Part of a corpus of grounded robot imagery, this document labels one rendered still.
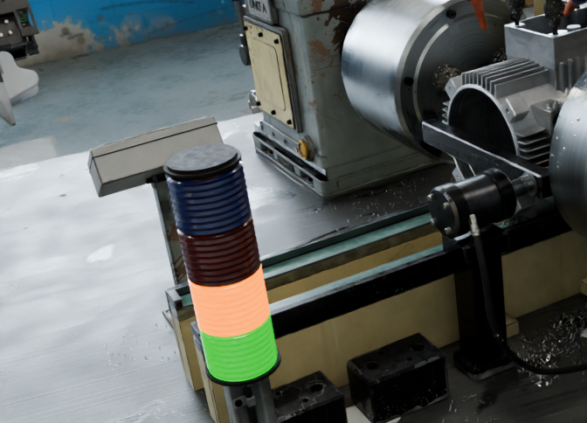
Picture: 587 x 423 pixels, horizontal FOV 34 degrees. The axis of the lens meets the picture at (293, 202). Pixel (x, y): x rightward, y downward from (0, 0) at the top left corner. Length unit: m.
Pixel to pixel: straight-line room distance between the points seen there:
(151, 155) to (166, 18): 5.56
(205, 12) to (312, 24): 5.27
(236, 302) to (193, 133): 0.54
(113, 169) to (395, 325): 0.40
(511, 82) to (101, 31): 5.71
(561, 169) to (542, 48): 0.21
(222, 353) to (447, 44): 0.71
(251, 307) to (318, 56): 0.87
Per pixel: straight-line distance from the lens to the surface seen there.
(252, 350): 0.77
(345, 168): 1.64
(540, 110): 1.16
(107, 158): 1.23
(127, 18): 6.75
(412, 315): 1.16
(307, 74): 1.58
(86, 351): 1.35
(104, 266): 1.57
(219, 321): 0.75
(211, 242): 0.72
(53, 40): 6.76
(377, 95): 1.38
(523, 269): 1.24
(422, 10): 1.36
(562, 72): 1.20
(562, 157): 1.05
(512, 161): 1.13
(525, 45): 1.24
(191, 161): 0.72
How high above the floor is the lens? 1.46
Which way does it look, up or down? 23 degrees down
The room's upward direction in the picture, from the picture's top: 9 degrees counter-clockwise
